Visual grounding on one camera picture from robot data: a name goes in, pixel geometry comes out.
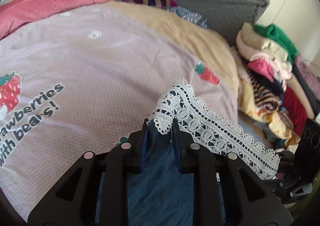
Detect pile of folded clothes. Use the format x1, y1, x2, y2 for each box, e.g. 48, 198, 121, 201
230, 22, 320, 151

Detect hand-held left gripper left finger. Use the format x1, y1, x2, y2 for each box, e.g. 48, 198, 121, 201
27, 118, 150, 226

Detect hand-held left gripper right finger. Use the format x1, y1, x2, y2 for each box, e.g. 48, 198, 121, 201
172, 118, 293, 226

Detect blue patterned cloth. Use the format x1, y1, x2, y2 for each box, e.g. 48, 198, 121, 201
167, 6, 208, 28

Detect tan bed sheet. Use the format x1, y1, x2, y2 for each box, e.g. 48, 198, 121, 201
110, 1, 240, 116

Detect pink strawberry print bedsheet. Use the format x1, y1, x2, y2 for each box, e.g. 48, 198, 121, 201
0, 6, 239, 224

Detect blue denim lace-trimmed pants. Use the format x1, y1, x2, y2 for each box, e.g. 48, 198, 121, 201
97, 78, 280, 226

